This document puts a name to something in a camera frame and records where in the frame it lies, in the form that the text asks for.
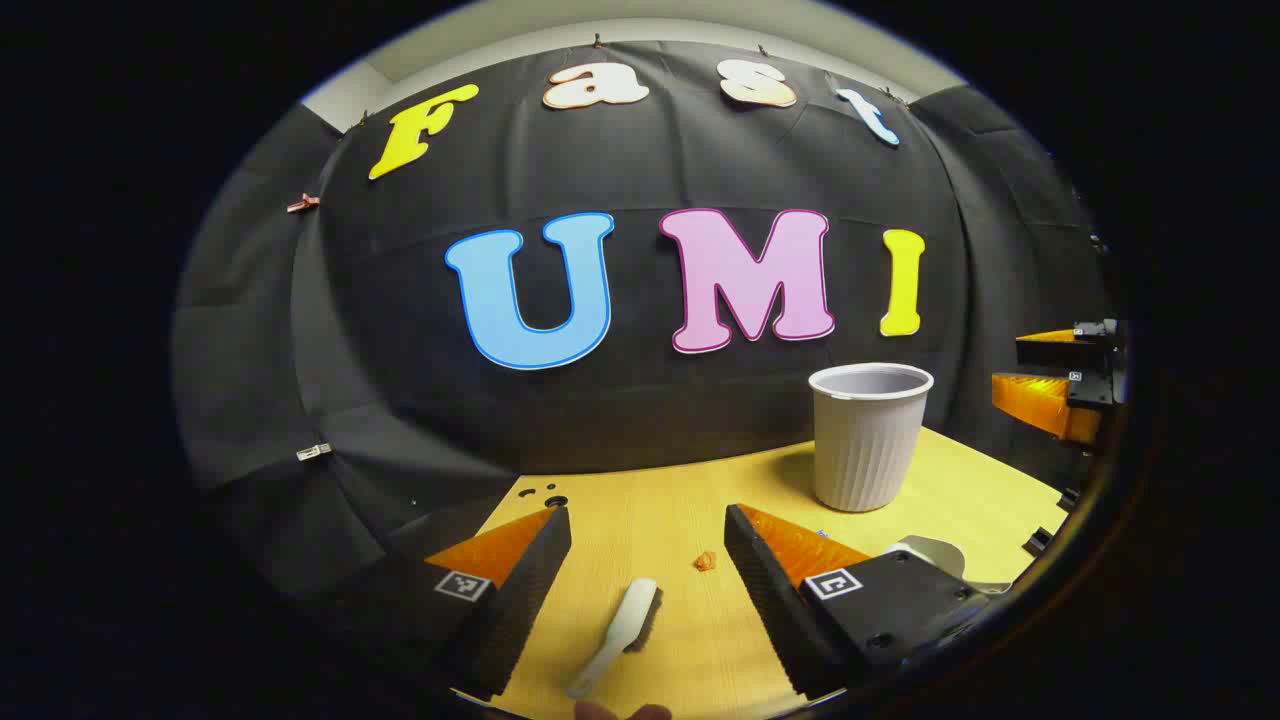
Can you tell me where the wooden desktop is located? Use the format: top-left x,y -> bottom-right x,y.
455,425 -> 1069,720

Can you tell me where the grey ribbed garbage bin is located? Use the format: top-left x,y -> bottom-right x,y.
808,362 -> 935,513

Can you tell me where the small white broom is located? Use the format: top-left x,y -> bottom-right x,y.
566,577 -> 663,701

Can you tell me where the white dustpan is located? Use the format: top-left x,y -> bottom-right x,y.
880,535 -> 1013,596

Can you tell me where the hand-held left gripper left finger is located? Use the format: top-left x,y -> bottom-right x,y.
375,505 -> 573,701

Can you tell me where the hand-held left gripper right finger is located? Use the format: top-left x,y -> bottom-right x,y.
724,503 -> 991,701

